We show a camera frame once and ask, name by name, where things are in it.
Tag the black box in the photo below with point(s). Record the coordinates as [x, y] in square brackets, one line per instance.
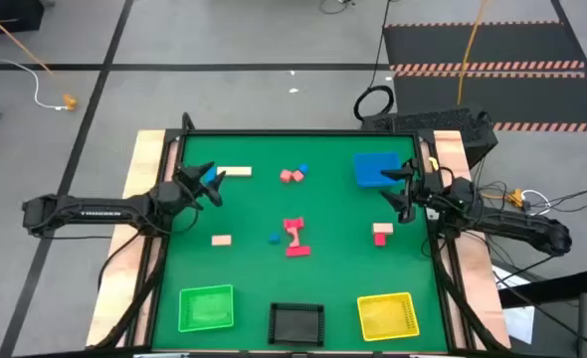
[5, 17]

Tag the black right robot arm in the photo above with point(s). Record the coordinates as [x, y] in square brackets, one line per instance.
[512, 226]

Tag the long red block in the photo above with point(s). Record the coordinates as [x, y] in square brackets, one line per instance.
[298, 251]

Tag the orange power strip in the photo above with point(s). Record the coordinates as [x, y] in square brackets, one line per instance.
[516, 198]

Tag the white paper sheet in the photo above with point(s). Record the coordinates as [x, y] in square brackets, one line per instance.
[520, 323]

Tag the blue tray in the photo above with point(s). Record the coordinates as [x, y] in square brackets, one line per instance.
[368, 166]

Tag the black bar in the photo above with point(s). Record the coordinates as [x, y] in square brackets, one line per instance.
[552, 288]

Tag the pink cube block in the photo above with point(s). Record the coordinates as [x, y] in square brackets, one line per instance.
[298, 176]
[286, 176]

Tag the green table mat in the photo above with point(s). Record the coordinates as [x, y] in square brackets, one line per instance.
[333, 278]

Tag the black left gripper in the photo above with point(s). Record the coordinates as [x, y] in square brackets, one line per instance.
[179, 196]

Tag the yellow plastic basket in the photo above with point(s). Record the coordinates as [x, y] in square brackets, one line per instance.
[388, 316]

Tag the green plastic basket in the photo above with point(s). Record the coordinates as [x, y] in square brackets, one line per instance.
[206, 308]

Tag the small blue block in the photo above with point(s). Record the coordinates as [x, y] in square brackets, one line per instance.
[303, 168]

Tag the black computer tower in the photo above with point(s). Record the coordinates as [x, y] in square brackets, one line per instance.
[448, 122]

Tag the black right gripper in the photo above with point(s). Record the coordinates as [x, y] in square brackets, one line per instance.
[430, 194]

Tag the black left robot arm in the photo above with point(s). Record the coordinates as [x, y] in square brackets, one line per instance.
[94, 214]

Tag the black plastic basket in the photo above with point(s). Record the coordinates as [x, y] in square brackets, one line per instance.
[296, 325]

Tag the orange plug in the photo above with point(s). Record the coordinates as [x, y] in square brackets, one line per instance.
[70, 102]

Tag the long natural wood block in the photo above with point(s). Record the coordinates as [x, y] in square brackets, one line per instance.
[236, 171]

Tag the black hazard-striped floor mat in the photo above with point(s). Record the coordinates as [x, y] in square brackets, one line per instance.
[522, 45]
[532, 99]

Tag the small yellow tag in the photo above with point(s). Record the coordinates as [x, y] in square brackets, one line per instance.
[433, 163]

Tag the pinkish red block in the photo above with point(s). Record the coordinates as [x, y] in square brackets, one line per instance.
[295, 241]

